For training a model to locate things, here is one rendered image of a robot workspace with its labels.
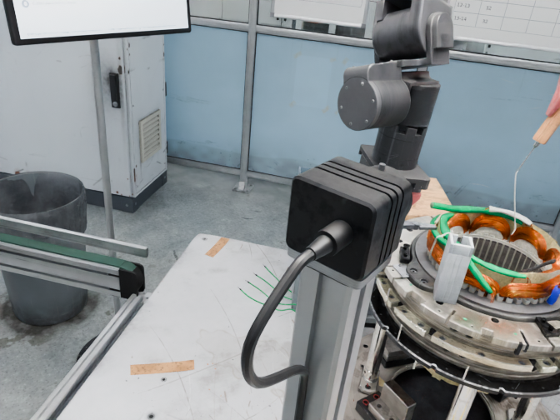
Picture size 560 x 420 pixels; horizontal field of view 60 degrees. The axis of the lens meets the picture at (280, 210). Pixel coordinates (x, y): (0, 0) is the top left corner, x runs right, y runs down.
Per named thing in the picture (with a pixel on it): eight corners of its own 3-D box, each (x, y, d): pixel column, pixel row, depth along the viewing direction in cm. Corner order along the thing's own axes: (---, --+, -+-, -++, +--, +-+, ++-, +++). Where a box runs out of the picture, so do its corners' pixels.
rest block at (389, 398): (387, 399, 83) (392, 377, 81) (409, 424, 79) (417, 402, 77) (367, 409, 81) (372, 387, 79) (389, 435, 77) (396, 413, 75)
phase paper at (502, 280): (466, 292, 65) (476, 264, 63) (464, 285, 66) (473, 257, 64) (528, 303, 64) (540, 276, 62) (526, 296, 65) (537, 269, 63)
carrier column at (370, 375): (362, 384, 88) (383, 293, 78) (362, 374, 90) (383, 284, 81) (375, 387, 88) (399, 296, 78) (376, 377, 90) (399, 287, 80)
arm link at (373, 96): (454, 11, 54) (391, 25, 60) (388, 4, 47) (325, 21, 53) (454, 121, 56) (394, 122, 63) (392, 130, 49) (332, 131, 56)
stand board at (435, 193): (353, 220, 92) (355, 209, 91) (345, 178, 109) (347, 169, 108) (457, 231, 93) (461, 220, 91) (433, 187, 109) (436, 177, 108)
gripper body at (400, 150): (377, 189, 58) (392, 130, 54) (356, 156, 67) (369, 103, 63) (427, 194, 59) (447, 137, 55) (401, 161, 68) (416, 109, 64)
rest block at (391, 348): (411, 357, 93) (413, 349, 92) (386, 362, 92) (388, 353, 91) (400, 342, 97) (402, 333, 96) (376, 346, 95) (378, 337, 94)
